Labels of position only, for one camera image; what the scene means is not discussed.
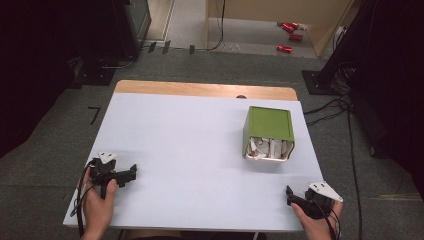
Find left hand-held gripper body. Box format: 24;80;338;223
88;151;119;200

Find black stand base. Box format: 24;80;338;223
301;69;335;97

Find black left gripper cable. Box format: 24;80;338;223
75;159;97;238

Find wooden table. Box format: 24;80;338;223
114;79;299;102

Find black hanging cable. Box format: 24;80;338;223
194;0;227;52

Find black cabinet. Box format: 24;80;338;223
111;0;153;60

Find person's right hand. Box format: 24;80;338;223
291;201;344;240

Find black floor plate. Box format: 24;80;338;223
70;63;117;90

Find white table cover sheet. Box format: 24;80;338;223
62;92;325;233

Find green bin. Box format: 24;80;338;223
242;105;296;164

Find pile of white packets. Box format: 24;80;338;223
245;135;294;161

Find black floor cables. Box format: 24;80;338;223
302;59;365;240

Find person's leg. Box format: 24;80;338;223
124;229;183;240

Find light wooden cabinet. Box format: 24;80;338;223
205;0;355;58

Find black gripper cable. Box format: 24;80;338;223
313;199;342;240
75;159;97;238

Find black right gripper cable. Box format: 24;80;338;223
313;199;342;240

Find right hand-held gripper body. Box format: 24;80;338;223
304;181;344;221

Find person's left hand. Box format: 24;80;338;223
81;169;119;235

